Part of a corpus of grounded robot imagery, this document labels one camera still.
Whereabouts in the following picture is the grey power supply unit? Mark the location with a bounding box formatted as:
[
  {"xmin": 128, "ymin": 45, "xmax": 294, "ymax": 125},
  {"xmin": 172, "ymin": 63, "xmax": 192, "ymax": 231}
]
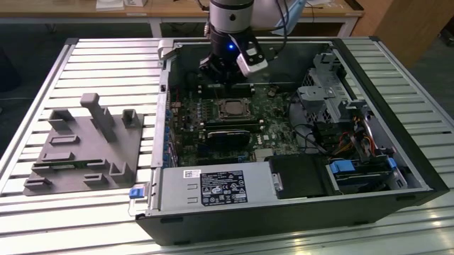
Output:
[{"xmin": 155, "ymin": 161, "xmax": 280, "ymax": 213}]

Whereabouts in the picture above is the red yellow wire bundle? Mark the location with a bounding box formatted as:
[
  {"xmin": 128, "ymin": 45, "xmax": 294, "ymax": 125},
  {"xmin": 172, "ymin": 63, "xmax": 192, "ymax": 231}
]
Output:
[{"xmin": 335, "ymin": 131, "xmax": 379, "ymax": 157}]

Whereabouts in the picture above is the green motherboard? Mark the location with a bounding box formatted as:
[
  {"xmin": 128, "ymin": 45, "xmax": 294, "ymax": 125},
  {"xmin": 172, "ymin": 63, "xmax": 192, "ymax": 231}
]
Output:
[{"xmin": 165, "ymin": 84, "xmax": 308, "ymax": 167}]

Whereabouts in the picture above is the black PC case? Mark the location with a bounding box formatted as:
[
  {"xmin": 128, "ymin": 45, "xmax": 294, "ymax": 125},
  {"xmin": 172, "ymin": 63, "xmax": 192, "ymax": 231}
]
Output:
[{"xmin": 133, "ymin": 36, "xmax": 450, "ymax": 247}]

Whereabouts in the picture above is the graphics card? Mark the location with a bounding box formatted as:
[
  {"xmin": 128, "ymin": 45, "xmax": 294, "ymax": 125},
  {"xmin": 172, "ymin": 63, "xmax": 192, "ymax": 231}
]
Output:
[{"xmin": 206, "ymin": 129, "xmax": 252, "ymax": 147}]

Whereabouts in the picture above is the CPU socket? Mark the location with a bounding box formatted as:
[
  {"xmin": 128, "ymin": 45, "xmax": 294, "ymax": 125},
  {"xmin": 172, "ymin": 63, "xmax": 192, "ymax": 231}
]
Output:
[{"xmin": 215, "ymin": 97, "xmax": 255, "ymax": 122}]

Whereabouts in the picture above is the metal socket cover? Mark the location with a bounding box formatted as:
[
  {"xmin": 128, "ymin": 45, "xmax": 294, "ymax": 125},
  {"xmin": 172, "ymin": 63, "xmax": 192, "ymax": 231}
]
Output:
[{"xmin": 216, "ymin": 97, "xmax": 254, "ymax": 121}]

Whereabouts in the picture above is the grey parts rack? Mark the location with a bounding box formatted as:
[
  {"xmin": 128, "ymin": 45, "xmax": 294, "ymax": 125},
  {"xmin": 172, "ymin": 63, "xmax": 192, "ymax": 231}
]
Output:
[{"xmin": 23, "ymin": 92, "xmax": 145, "ymax": 197}]

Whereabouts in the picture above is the green RAM stick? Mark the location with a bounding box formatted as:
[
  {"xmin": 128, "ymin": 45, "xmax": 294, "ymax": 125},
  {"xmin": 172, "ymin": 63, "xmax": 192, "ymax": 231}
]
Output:
[{"xmin": 45, "ymin": 161, "xmax": 89, "ymax": 169}]

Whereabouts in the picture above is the dark camera cable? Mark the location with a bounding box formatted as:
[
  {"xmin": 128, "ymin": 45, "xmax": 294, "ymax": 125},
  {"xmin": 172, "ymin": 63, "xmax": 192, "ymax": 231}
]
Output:
[{"xmin": 267, "ymin": 0, "xmax": 290, "ymax": 61}]

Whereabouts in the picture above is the grey metal drive cage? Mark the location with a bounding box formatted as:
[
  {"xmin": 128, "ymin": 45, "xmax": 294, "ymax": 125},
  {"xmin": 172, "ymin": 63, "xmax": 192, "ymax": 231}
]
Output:
[{"xmin": 296, "ymin": 52, "xmax": 371, "ymax": 125}]

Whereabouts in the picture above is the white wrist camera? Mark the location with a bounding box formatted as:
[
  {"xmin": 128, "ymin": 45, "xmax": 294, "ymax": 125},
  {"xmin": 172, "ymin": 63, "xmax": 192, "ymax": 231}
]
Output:
[{"xmin": 235, "ymin": 39, "xmax": 270, "ymax": 80}]

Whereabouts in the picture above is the wooden desk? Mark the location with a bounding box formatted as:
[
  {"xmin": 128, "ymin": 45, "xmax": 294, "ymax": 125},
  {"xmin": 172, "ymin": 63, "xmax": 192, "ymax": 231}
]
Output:
[{"xmin": 0, "ymin": 0, "xmax": 366, "ymax": 38}]

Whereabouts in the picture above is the hard disk in blue carrier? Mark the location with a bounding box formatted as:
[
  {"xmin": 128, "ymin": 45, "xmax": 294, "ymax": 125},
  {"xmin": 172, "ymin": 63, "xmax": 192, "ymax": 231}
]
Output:
[{"xmin": 327, "ymin": 158, "xmax": 394, "ymax": 191}]

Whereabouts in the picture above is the grey plastic case bracket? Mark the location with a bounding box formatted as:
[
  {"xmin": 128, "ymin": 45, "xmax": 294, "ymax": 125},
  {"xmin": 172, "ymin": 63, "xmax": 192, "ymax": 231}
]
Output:
[{"xmin": 156, "ymin": 39, "xmax": 183, "ymax": 60}]

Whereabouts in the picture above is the wooden cabinet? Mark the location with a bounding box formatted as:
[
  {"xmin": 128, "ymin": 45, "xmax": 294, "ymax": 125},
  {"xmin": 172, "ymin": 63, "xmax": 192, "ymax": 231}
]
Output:
[{"xmin": 374, "ymin": 0, "xmax": 454, "ymax": 69}]

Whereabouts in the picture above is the silver CPU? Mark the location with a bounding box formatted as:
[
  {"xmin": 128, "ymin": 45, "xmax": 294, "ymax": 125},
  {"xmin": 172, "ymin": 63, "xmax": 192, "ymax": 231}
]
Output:
[{"xmin": 223, "ymin": 101, "xmax": 248, "ymax": 116}]

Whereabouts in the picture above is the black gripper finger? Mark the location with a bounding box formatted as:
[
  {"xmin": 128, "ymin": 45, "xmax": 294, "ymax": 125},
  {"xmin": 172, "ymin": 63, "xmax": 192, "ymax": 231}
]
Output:
[
  {"xmin": 226, "ymin": 67, "xmax": 244, "ymax": 87},
  {"xmin": 199, "ymin": 54, "xmax": 230, "ymax": 87}
]

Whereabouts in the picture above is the black plastic bay shroud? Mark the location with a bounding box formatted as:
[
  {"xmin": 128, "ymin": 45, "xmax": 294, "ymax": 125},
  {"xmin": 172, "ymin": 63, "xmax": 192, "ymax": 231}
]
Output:
[{"xmin": 264, "ymin": 154, "xmax": 338, "ymax": 200}]

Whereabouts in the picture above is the black expansion slot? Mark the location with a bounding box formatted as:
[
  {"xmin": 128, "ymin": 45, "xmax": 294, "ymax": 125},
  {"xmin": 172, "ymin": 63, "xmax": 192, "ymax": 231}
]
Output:
[{"xmin": 196, "ymin": 157, "xmax": 246, "ymax": 165}]

